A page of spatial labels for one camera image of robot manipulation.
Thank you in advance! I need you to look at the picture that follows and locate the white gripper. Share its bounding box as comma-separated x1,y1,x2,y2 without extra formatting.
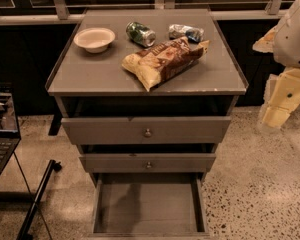
252,15,300,128

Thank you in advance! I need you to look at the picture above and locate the brown chip bag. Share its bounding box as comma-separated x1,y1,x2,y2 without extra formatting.
122,37,210,91

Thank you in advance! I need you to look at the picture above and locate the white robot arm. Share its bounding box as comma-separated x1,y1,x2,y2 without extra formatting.
252,0,300,128

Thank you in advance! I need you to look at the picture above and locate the grey drawer cabinet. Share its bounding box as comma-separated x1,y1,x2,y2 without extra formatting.
47,9,247,240

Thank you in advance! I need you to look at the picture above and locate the grey middle drawer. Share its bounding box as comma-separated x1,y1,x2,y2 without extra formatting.
80,153,216,173

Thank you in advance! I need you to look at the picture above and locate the grey open bottom drawer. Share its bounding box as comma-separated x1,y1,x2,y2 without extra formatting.
87,173,212,240

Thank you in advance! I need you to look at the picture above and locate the grey top drawer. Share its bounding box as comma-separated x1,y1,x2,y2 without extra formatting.
62,116,231,145

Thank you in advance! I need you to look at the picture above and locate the crushed silver blue can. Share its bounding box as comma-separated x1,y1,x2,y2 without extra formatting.
169,24,204,43

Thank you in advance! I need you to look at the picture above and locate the green soda can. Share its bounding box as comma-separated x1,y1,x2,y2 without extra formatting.
126,22,156,47

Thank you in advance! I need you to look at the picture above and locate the white paper bowl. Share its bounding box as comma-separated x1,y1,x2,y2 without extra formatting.
74,28,115,53

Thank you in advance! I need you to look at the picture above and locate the black laptop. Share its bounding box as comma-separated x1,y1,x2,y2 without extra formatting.
0,83,21,175

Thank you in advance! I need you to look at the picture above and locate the metal window railing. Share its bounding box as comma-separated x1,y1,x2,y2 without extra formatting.
0,0,300,26

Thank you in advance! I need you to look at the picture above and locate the black stand leg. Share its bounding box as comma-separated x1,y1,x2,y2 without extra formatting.
16,160,62,240

